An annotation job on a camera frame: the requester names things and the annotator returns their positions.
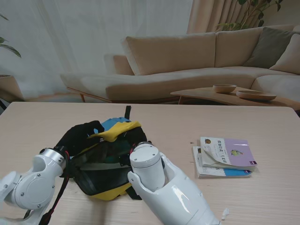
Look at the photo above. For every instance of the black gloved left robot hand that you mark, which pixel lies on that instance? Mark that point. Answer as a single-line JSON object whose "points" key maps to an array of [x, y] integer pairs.
{"points": [[77, 138]]}

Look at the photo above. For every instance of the blue and yellow school bag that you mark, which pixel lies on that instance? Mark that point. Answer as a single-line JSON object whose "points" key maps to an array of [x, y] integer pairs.
{"points": [[105, 173]]}

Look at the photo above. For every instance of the purple and white cover book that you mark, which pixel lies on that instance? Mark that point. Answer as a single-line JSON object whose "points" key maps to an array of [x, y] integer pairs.
{"points": [[239, 154]]}

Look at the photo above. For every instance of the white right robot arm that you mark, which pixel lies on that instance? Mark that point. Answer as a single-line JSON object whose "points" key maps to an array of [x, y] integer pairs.
{"points": [[168, 194]]}

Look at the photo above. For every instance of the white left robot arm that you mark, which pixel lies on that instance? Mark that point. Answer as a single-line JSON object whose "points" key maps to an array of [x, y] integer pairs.
{"points": [[32, 185]]}

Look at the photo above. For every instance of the beige plant pot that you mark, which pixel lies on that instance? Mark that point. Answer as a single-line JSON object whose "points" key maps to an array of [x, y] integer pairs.
{"points": [[9, 87]]}

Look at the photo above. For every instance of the white sheer curtain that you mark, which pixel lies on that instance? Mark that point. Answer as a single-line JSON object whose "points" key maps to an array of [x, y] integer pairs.
{"points": [[82, 35]]}

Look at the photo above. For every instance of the green plant with long leaves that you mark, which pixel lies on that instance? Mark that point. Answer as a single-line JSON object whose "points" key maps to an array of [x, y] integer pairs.
{"points": [[11, 50]]}

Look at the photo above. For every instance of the beige corner sofa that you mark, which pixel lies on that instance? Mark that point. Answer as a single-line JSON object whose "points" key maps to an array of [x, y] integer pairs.
{"points": [[175, 70]]}

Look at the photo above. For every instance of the low wooden coffee table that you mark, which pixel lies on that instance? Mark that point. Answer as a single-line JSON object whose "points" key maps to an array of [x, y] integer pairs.
{"points": [[211, 96]]}

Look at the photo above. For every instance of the small deep wooden bowl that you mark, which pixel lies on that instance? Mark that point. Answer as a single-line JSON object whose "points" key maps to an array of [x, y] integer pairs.
{"points": [[224, 88]]}

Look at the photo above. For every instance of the blue and white cover book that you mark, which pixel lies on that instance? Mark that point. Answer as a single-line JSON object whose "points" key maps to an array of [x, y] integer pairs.
{"points": [[234, 174]]}

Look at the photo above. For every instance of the small white paper scrap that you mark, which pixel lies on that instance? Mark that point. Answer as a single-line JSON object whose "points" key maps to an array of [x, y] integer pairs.
{"points": [[225, 213]]}

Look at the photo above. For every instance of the beige pleated curtain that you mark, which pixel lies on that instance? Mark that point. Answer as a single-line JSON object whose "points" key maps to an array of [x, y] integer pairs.
{"points": [[206, 16]]}

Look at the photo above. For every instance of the wide shallow wooden dish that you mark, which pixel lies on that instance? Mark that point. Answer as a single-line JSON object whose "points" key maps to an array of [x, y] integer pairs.
{"points": [[255, 95]]}

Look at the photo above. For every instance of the grey sofa cushion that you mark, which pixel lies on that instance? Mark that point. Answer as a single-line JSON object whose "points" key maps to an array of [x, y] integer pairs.
{"points": [[269, 49]]}

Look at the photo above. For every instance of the tall green leafy plant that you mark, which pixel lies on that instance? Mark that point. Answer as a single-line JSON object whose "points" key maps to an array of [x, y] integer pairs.
{"points": [[255, 9]]}

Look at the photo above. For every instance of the beige sofa cushion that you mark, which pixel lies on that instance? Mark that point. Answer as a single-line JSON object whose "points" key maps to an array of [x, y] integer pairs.
{"points": [[289, 61]]}

